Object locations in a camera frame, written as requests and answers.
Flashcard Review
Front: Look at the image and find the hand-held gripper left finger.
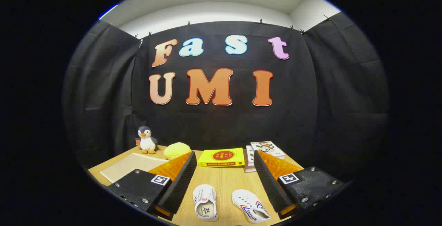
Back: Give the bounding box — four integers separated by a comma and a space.
106, 150, 198, 221

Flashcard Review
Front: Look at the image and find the beige fabric storage box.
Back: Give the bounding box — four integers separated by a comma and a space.
100, 153, 170, 184

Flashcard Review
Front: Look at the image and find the penguin plush toy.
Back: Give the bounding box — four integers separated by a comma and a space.
136, 126, 158, 154

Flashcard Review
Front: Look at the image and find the black backdrop cloth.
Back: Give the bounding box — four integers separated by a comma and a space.
62, 12, 391, 181

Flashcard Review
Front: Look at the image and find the yellow round plush toy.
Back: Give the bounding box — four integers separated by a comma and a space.
163, 142, 191, 161

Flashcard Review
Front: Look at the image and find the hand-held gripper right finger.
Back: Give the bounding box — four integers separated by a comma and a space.
253, 149, 347, 220

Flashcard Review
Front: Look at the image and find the white canvas shoe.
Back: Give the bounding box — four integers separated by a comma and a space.
231, 189, 271, 224
193, 184, 218, 222

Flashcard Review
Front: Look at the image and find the white floral cover book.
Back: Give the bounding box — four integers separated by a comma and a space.
250, 141, 286, 160

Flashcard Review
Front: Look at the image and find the yellow book with red circle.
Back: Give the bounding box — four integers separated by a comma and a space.
198, 148, 245, 168

